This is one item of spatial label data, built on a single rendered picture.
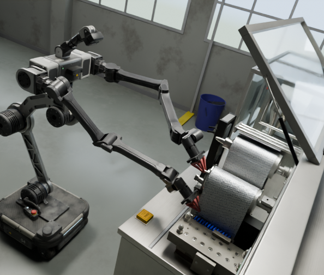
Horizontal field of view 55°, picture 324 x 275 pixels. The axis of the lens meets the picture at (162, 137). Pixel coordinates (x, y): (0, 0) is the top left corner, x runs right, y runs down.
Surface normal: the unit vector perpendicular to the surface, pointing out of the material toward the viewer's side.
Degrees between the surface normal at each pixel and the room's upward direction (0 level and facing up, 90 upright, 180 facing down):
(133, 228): 0
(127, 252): 90
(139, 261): 90
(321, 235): 0
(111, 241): 0
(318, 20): 90
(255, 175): 92
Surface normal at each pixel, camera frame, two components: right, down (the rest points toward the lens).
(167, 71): -0.43, 0.38
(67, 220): 0.21, -0.84
